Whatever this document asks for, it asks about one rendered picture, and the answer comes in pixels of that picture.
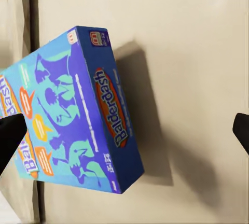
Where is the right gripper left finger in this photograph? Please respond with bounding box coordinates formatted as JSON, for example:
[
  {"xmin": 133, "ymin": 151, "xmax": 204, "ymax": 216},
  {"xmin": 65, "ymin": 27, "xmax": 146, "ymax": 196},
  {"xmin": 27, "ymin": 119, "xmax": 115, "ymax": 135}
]
[{"xmin": 0, "ymin": 113, "xmax": 27, "ymax": 177}]

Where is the board game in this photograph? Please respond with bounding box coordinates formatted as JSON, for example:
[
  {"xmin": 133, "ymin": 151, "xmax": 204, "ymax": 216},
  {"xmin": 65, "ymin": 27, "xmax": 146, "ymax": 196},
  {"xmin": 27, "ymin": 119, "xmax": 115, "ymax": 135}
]
[{"xmin": 0, "ymin": 25, "xmax": 145, "ymax": 194}]

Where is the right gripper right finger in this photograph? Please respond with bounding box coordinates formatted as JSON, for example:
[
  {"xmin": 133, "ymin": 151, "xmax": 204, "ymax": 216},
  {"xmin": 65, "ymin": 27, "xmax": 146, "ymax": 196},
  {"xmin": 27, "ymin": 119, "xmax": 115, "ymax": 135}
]
[{"xmin": 232, "ymin": 113, "xmax": 249, "ymax": 155}]

